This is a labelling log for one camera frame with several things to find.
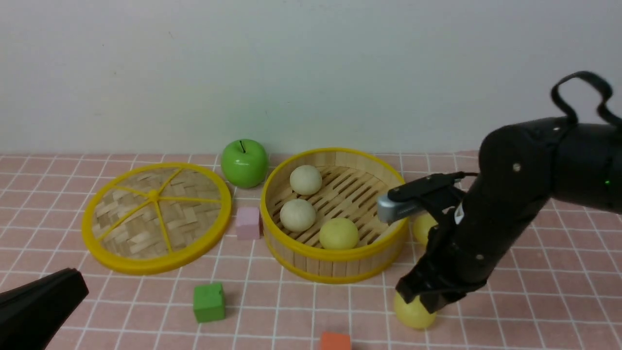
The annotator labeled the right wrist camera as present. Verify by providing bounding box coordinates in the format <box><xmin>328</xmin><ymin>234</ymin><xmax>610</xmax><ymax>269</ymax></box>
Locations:
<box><xmin>377</xmin><ymin>172</ymin><xmax>465</xmax><ymax>224</ymax></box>

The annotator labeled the green cube block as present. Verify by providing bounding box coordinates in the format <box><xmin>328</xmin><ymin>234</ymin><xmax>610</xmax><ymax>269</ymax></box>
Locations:
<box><xmin>193</xmin><ymin>283</ymin><xmax>226</xmax><ymax>323</ymax></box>

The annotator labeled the white bun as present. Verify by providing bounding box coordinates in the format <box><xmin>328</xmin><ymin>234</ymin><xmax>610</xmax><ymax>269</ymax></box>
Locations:
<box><xmin>289</xmin><ymin>165</ymin><xmax>323</xmax><ymax>196</ymax></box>
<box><xmin>279</xmin><ymin>198</ymin><xmax>317</xmax><ymax>232</ymax></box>

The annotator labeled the orange cube block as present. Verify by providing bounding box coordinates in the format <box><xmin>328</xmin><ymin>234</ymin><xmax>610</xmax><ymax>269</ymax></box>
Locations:
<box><xmin>319</xmin><ymin>332</ymin><xmax>352</xmax><ymax>350</ymax></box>

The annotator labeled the pink cube block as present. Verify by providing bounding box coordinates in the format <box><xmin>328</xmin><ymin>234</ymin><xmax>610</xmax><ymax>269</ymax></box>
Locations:
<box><xmin>235</xmin><ymin>207</ymin><xmax>262</xmax><ymax>241</ymax></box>

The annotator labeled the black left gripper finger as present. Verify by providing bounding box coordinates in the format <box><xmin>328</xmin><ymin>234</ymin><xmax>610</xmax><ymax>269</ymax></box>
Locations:
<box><xmin>0</xmin><ymin>268</ymin><xmax>89</xmax><ymax>350</ymax></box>

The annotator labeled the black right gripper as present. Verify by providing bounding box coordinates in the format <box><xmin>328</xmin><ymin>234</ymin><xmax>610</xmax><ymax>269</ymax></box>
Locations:
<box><xmin>395</xmin><ymin>219</ymin><xmax>491</xmax><ymax>314</ymax></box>

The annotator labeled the woven bamboo steamer lid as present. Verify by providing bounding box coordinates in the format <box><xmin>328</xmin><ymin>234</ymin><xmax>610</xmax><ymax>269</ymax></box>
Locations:
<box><xmin>82</xmin><ymin>162</ymin><xmax>233</xmax><ymax>276</ymax></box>

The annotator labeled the yellow bun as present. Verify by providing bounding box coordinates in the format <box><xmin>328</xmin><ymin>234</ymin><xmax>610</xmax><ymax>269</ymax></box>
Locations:
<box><xmin>318</xmin><ymin>217</ymin><xmax>359</xmax><ymax>250</ymax></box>
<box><xmin>394</xmin><ymin>292</ymin><xmax>437</xmax><ymax>330</ymax></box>
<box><xmin>412</xmin><ymin>213</ymin><xmax>438</xmax><ymax>246</ymax></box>

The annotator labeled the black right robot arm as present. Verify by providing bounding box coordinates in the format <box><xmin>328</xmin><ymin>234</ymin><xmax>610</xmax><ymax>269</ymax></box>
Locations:
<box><xmin>388</xmin><ymin>117</ymin><xmax>622</xmax><ymax>313</ymax></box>

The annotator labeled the bamboo steamer tray yellow rim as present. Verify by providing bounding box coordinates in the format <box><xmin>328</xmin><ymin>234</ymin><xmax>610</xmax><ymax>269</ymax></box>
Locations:
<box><xmin>260</xmin><ymin>148</ymin><xmax>409</xmax><ymax>284</ymax></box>

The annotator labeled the pink checkered tablecloth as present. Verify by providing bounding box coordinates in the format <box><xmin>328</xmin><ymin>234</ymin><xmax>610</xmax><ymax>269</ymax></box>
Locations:
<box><xmin>0</xmin><ymin>154</ymin><xmax>622</xmax><ymax>350</ymax></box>

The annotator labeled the green apple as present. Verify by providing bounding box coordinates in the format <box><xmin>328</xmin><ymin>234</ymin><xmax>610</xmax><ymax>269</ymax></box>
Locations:
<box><xmin>221</xmin><ymin>138</ymin><xmax>269</xmax><ymax>189</ymax></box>

